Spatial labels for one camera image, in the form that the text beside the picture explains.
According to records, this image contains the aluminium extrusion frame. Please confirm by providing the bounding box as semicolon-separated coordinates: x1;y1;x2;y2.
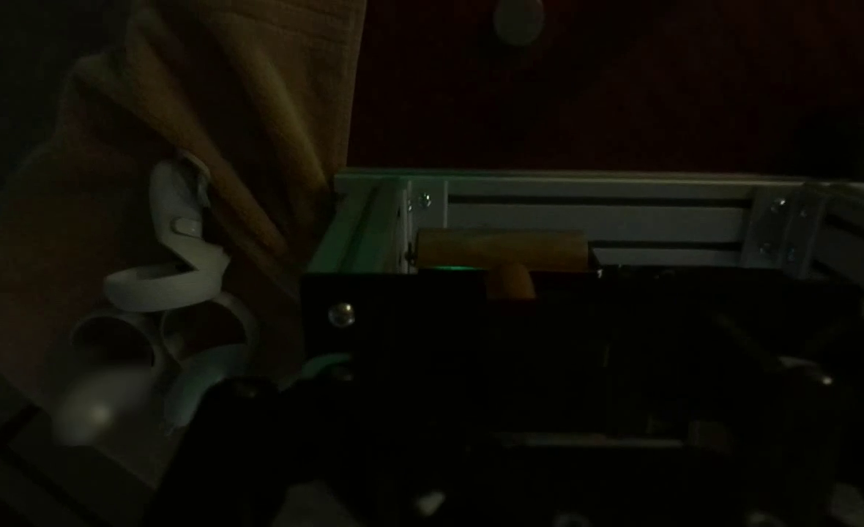
308;166;864;305

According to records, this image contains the yellow fabric drape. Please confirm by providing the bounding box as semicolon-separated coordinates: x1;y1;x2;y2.
0;0;369;391

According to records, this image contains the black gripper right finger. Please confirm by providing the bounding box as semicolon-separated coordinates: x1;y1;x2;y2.
733;353;848;527

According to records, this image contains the white VR controller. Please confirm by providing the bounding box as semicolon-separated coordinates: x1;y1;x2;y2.
103;154;233;314
52;308;176;448
156;290;264;434

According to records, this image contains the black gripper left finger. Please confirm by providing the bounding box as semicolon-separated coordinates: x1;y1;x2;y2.
145;352;470;527

